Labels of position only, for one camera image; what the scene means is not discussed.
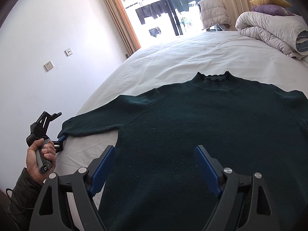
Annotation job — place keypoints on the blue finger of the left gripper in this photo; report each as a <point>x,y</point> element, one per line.
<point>62,138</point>

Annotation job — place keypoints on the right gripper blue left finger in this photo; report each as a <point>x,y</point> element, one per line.
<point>99,169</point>

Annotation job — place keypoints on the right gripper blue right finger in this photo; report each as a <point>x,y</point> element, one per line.
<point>210,168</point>

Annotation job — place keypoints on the dark green knit sweater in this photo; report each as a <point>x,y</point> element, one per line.
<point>155,183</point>

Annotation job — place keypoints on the left forearm dark sleeve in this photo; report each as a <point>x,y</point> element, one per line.
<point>23,200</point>

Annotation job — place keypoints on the dark hanging clothes on rack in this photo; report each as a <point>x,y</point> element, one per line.
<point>156,9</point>

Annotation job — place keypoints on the person's left hand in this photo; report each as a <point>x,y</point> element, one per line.
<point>34,154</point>

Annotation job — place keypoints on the left beige curtain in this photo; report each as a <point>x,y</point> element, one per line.
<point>123,25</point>

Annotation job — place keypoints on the white bed sheet mattress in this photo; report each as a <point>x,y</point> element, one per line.
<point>179,60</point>

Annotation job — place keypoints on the folded grey white duvet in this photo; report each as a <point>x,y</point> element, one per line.
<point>285,33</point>

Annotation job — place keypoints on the beige puffer jacket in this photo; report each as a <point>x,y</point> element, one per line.
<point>213,13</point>

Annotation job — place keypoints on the purple pillow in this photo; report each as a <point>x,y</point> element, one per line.
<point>273,10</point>

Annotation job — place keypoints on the yellow pillow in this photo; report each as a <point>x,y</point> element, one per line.
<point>281,3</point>

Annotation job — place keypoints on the beige wall socket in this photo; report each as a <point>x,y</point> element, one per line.
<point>48,66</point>

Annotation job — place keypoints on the black balcony door frame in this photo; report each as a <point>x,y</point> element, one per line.
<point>173,17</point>

